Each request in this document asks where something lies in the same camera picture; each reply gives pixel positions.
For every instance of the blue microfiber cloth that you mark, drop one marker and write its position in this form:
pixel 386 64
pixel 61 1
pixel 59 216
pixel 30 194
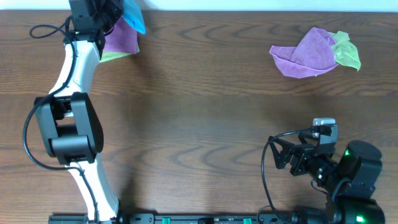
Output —
pixel 133 16

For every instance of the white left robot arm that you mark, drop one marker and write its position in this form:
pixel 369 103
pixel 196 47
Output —
pixel 68 123

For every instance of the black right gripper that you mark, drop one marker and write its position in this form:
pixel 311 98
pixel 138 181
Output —
pixel 301 153

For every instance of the folded purple cloth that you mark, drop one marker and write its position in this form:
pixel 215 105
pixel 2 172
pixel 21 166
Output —
pixel 122 39

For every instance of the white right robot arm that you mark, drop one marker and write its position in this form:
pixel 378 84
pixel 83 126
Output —
pixel 348 184

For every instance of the folded green cloth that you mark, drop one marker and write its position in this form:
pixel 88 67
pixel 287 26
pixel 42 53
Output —
pixel 112 53

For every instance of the crumpled green cloth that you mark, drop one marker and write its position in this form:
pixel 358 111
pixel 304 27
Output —
pixel 345 52

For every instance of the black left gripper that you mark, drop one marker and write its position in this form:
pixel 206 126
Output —
pixel 116 7

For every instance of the crumpled purple cloth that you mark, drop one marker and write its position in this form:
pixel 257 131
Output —
pixel 311 57

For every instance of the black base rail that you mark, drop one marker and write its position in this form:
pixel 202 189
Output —
pixel 150 218

